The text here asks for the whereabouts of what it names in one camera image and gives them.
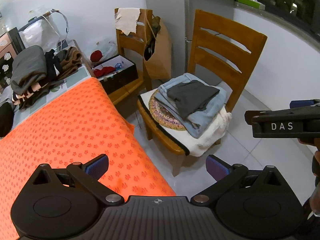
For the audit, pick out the dark grey pants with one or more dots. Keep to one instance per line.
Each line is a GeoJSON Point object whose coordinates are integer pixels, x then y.
{"type": "Point", "coordinates": [192, 95]}

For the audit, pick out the red yarn ball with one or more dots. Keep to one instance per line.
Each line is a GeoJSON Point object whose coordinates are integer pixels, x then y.
{"type": "Point", "coordinates": [96, 56]}

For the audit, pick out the red knitted cloth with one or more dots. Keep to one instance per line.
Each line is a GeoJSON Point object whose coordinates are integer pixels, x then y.
{"type": "Point", "coordinates": [103, 71]}

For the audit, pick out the brown paper bag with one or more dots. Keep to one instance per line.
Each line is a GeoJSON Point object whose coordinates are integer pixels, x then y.
{"type": "Point", "coordinates": [160, 62]}

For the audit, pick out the white fleece blanket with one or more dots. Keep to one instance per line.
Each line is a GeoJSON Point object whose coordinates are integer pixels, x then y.
{"type": "Point", "coordinates": [212, 136]}

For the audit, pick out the silver refrigerator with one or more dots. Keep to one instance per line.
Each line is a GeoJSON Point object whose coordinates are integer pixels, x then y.
{"type": "Point", "coordinates": [207, 17]}

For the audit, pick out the round woven mat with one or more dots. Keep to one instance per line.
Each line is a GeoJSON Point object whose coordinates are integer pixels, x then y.
{"type": "Point", "coordinates": [160, 110]}

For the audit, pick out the orange patterned mat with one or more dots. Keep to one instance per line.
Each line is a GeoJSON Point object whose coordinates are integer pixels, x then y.
{"type": "Point", "coordinates": [75, 130]}

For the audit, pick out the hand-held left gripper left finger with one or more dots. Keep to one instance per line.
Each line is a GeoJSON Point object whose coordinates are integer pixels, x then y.
{"type": "Point", "coordinates": [97, 167]}

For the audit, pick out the grey garment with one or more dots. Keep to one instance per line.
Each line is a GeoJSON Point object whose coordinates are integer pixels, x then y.
{"type": "Point", "coordinates": [27, 65]}

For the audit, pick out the person's right hand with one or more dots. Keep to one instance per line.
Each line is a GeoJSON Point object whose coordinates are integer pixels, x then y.
{"type": "Point", "coordinates": [316, 162]}

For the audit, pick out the green box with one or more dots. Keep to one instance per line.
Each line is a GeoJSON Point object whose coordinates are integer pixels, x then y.
{"type": "Point", "coordinates": [250, 2]}

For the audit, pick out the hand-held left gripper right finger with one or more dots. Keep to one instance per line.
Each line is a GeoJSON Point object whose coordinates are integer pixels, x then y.
{"type": "Point", "coordinates": [216, 168]}

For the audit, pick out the light blue jeans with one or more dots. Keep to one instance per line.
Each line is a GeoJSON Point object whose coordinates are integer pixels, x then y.
{"type": "Point", "coordinates": [200, 123]}

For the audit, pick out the black storage box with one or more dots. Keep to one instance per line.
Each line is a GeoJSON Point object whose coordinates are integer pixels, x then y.
{"type": "Point", "coordinates": [120, 78]}

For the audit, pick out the brown garment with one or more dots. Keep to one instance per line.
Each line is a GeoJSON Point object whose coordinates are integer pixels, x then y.
{"type": "Point", "coordinates": [71, 60]}

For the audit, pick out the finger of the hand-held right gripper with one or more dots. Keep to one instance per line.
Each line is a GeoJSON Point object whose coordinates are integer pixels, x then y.
{"type": "Point", "coordinates": [301, 103]}

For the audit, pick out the clear plastic bag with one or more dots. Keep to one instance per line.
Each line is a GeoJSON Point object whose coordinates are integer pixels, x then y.
{"type": "Point", "coordinates": [108, 47]}

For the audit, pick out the white fluffy cloth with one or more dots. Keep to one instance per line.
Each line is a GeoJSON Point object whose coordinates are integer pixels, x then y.
{"type": "Point", "coordinates": [175, 136]}

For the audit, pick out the wooden chair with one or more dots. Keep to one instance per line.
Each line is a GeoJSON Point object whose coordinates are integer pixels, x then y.
{"type": "Point", "coordinates": [225, 37]}
{"type": "Point", "coordinates": [125, 42]}

